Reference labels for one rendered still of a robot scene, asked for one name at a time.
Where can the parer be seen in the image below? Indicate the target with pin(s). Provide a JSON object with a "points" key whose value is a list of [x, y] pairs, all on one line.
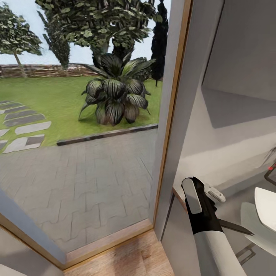
{"points": [[234, 226]]}

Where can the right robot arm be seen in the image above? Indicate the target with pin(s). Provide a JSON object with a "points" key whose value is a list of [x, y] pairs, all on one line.
{"points": [[215, 255]]}

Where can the fixed window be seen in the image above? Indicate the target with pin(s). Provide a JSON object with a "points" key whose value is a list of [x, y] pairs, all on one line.
{"points": [[88, 91]]}

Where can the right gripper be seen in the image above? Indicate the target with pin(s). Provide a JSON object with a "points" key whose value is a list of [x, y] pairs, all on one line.
{"points": [[212, 204]]}

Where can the cabinet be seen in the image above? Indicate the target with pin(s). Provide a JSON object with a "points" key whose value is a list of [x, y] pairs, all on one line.
{"points": [[243, 57]]}

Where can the bowl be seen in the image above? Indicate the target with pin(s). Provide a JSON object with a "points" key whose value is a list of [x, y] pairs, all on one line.
{"points": [[265, 205]]}

